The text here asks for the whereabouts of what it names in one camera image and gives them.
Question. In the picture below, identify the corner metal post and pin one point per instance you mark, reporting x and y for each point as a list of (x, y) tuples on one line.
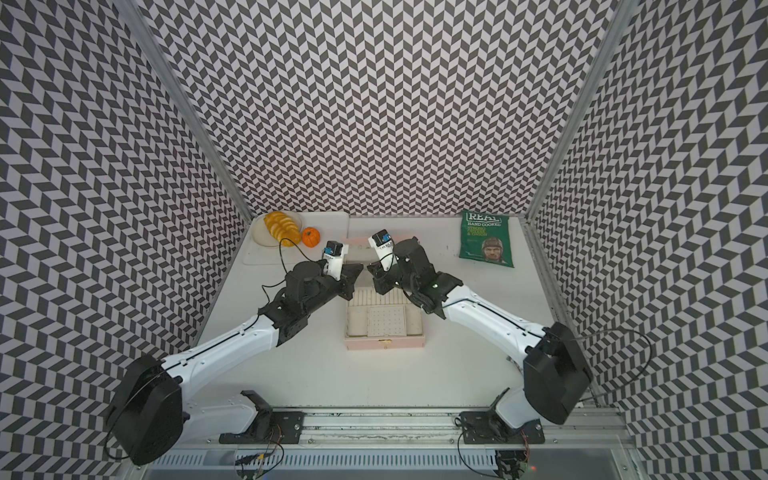
[(129, 12), (605, 52)]

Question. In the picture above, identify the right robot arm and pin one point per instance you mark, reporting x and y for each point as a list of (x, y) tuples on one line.
[(553, 366)]

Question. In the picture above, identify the pink jewelry box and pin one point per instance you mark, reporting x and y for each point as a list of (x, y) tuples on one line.
[(375, 321)]

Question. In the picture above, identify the small orange fruit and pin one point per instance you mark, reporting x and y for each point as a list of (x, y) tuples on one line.
[(311, 237)]

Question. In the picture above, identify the green crisps bag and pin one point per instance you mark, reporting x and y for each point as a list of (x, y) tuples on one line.
[(485, 238)]

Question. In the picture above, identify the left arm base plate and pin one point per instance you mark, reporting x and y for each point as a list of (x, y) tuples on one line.
[(284, 427)]

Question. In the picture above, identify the right corner metal post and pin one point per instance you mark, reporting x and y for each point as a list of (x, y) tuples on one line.
[(605, 52)]

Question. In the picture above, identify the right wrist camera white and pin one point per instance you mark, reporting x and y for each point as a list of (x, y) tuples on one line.
[(383, 245)]

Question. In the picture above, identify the left corner metal post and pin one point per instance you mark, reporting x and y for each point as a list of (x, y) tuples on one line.
[(129, 12)]

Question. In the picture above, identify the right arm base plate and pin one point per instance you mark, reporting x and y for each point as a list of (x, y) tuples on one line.
[(486, 428)]

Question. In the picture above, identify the sliced orange pieces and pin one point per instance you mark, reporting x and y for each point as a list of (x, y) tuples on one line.
[(282, 228)]

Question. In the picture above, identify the aluminium front rail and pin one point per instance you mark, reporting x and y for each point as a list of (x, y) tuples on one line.
[(590, 428)]

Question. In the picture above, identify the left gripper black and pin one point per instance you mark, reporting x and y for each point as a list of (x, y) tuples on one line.
[(348, 279)]

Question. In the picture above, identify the glass plate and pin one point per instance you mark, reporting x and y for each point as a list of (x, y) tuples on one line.
[(260, 233)]

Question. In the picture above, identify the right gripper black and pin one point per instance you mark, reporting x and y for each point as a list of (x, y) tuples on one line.
[(383, 286)]

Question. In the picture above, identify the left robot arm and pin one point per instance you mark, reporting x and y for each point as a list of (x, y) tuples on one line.
[(149, 410)]

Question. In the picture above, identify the white cutting board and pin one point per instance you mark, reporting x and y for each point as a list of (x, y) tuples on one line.
[(331, 225)]

